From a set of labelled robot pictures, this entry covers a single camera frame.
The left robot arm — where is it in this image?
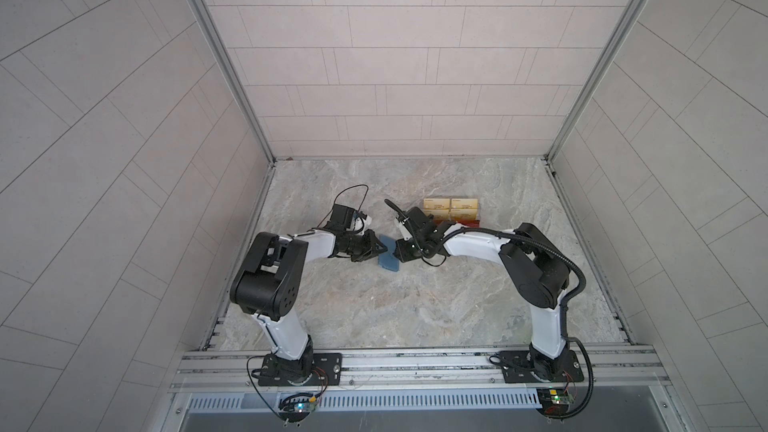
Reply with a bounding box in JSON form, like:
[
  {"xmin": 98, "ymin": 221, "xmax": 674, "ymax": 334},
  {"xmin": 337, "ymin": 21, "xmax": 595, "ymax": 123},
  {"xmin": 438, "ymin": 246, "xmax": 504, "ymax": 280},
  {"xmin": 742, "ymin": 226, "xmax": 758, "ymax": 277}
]
[{"xmin": 229, "ymin": 229, "xmax": 388, "ymax": 382}]

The gold cards left stack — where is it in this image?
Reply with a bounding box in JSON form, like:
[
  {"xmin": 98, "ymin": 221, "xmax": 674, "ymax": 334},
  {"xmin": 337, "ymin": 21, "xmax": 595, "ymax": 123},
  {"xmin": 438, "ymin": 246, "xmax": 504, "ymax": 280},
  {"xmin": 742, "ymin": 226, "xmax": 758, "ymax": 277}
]
[{"xmin": 423, "ymin": 197, "xmax": 451, "ymax": 221}]

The gold cards stack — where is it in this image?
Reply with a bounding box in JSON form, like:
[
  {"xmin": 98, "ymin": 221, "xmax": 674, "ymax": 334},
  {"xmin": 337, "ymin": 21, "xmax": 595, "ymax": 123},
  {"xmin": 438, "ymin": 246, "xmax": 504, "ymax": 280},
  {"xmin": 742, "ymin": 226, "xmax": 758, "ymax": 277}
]
[
  {"xmin": 423, "ymin": 197, "xmax": 451, "ymax": 221},
  {"xmin": 450, "ymin": 198, "xmax": 479, "ymax": 221}
]

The red cards right stack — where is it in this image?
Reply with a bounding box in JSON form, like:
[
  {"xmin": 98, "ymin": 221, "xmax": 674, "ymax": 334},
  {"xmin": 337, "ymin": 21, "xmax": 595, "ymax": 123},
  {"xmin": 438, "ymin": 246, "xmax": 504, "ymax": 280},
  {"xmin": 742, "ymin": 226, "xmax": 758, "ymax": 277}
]
[{"xmin": 457, "ymin": 220, "xmax": 480, "ymax": 228}]

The gold cards right stack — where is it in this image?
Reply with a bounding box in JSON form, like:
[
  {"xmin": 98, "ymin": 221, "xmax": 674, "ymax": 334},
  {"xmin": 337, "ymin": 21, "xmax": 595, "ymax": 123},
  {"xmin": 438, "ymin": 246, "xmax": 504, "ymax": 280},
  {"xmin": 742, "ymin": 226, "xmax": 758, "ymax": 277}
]
[{"xmin": 450, "ymin": 198, "xmax": 479, "ymax": 221}]

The clear acrylic card stand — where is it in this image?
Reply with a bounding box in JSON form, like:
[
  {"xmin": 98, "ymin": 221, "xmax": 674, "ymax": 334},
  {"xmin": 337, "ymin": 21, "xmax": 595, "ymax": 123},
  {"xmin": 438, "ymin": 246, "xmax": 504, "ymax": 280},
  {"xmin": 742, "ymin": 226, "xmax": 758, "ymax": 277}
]
[{"xmin": 423, "ymin": 197, "xmax": 480, "ymax": 227}]

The left green circuit board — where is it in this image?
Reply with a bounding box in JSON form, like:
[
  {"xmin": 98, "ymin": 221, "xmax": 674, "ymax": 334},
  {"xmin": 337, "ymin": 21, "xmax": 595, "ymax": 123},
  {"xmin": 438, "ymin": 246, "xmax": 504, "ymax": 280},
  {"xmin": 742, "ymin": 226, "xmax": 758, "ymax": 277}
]
[{"xmin": 278, "ymin": 392, "xmax": 319, "ymax": 423}]

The green circuit board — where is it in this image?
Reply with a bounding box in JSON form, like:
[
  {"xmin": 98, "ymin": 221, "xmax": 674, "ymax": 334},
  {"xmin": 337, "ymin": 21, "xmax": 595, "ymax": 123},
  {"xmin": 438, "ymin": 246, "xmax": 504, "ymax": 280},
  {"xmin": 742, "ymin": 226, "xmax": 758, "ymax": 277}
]
[
  {"xmin": 278, "ymin": 392, "xmax": 319, "ymax": 423},
  {"xmin": 536, "ymin": 388, "xmax": 573, "ymax": 417}
]

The right green circuit board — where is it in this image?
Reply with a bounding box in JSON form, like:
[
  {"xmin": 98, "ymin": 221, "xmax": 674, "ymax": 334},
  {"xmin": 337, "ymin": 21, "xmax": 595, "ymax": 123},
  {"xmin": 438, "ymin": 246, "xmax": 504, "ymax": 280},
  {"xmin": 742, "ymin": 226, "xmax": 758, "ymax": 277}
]
[{"xmin": 536, "ymin": 388, "xmax": 573, "ymax": 417}]

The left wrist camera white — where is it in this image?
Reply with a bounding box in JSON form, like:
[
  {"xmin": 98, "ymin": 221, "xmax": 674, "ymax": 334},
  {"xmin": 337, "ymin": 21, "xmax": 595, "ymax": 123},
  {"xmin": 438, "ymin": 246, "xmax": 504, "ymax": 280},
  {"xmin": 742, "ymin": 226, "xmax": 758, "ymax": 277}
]
[{"xmin": 326, "ymin": 204, "xmax": 371, "ymax": 234}]

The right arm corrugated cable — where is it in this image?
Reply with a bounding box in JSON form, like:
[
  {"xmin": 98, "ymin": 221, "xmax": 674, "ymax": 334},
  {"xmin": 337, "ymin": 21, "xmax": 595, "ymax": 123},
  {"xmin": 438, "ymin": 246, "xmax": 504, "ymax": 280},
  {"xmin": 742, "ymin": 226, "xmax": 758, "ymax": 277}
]
[{"xmin": 383, "ymin": 199, "xmax": 595, "ymax": 418}]

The left camera black cable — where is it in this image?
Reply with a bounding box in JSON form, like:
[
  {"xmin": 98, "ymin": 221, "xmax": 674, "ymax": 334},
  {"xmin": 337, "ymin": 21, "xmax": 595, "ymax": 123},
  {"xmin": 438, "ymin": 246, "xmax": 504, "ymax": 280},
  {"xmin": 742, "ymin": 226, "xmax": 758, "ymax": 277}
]
[{"xmin": 317, "ymin": 184, "xmax": 371, "ymax": 229}]

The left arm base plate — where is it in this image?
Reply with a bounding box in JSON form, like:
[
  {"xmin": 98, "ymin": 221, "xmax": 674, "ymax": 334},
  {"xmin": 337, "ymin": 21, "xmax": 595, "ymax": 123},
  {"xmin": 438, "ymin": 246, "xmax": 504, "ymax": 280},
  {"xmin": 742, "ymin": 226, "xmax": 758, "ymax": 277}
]
[{"xmin": 249, "ymin": 353, "xmax": 343, "ymax": 387}]

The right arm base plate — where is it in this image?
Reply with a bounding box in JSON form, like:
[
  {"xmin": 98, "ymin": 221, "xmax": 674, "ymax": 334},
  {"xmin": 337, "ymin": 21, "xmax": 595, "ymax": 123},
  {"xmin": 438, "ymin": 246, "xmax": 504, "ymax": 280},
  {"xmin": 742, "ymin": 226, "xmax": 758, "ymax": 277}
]
[{"xmin": 489, "ymin": 347, "xmax": 584, "ymax": 383}]

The aluminium mounting rail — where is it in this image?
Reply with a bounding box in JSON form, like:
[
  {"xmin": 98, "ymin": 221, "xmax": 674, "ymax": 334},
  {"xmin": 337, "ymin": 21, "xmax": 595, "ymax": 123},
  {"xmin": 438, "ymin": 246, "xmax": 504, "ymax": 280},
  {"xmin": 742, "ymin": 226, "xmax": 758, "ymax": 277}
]
[{"xmin": 170, "ymin": 343, "xmax": 671, "ymax": 393}]

